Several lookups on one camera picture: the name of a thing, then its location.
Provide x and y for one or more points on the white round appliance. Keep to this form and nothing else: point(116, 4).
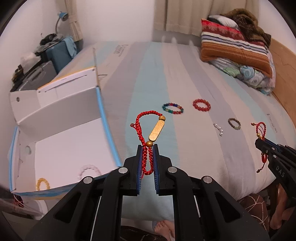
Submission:
point(40, 207)

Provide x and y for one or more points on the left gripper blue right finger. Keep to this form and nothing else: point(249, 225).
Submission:
point(156, 162)

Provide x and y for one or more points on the person's bare foot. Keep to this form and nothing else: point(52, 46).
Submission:
point(165, 228)

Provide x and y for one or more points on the beige window curtain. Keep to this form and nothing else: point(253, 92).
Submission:
point(184, 16)

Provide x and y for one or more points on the beige side curtain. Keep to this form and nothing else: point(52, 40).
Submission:
point(71, 6)

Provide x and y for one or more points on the grey suitcase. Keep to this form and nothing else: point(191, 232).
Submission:
point(36, 78)

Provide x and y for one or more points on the clear bag with red cord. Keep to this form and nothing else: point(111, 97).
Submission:
point(10, 204)

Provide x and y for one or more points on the brown patterned trousers knee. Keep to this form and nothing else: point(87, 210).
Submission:
point(256, 207)

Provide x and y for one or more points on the blue desk lamp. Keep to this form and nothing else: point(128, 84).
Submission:
point(62, 16)

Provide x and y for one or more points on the pearl earrings cluster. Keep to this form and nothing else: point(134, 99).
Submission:
point(219, 128)

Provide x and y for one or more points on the white plastic bag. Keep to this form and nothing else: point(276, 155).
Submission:
point(29, 60)

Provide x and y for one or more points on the brown fuzzy blanket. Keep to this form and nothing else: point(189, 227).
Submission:
point(248, 25)

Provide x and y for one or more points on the teal suitcase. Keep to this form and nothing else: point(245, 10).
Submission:
point(62, 53)

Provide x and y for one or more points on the person's right hand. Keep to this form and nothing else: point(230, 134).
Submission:
point(282, 213)

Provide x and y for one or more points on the striped bed sheet mattress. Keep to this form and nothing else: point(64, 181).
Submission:
point(143, 76)

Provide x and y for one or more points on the striped orange pillow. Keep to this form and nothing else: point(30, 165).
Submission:
point(226, 42)

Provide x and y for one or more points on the open cardboard box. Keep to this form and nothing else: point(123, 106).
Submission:
point(61, 135)

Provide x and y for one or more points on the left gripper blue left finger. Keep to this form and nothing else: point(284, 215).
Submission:
point(139, 169)

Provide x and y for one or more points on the floral quilt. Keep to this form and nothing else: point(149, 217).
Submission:
point(248, 74)

